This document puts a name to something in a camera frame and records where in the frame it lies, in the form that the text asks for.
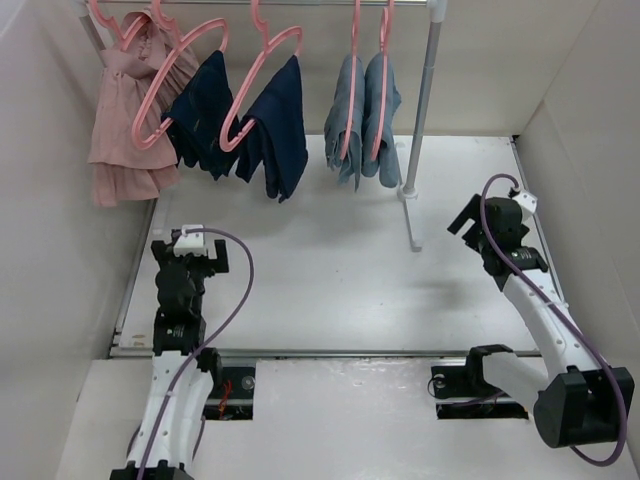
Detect dark blue trousers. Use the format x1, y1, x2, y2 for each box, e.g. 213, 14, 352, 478
236, 55, 309, 203

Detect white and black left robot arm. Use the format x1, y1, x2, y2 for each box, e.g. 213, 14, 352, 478
110, 232, 229, 479

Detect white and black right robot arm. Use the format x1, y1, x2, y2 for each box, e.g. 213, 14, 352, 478
448, 192, 635, 448

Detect pink hanger left light jeans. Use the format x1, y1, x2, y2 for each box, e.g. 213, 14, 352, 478
340, 0, 361, 160

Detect pink hanger light jeans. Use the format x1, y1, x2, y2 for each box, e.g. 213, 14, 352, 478
369, 0, 395, 162
340, 0, 361, 160

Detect pink hanger with dark jeans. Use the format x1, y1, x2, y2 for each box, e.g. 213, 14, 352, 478
131, 0, 231, 151

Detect pink hanger with dress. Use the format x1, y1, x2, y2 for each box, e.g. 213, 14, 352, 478
87, 0, 152, 60

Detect pink hanger right light jeans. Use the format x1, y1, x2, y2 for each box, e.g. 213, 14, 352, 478
369, 0, 395, 162

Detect pink ruffled dress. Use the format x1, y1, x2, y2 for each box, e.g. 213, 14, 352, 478
88, 10, 180, 207

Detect light blue hanging jeans right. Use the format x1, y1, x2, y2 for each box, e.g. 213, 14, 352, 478
361, 53, 402, 188

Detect light blue hanging jeans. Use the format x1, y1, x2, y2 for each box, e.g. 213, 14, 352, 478
324, 55, 365, 191
361, 53, 402, 188

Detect dark blue hanging jeans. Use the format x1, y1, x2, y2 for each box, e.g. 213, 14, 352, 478
162, 50, 238, 180

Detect grey metal clothes rack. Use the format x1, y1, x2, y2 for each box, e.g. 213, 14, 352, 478
71, 1, 447, 252

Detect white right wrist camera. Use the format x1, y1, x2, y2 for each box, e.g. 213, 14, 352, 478
513, 190, 537, 221

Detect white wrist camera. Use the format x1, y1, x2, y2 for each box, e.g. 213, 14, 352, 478
513, 190, 537, 221
173, 225, 208, 257

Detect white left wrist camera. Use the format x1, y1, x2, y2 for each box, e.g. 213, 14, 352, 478
173, 225, 208, 257

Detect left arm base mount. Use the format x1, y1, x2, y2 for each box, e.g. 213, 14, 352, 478
159, 359, 257, 421

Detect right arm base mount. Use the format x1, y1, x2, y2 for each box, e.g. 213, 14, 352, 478
427, 361, 529, 420

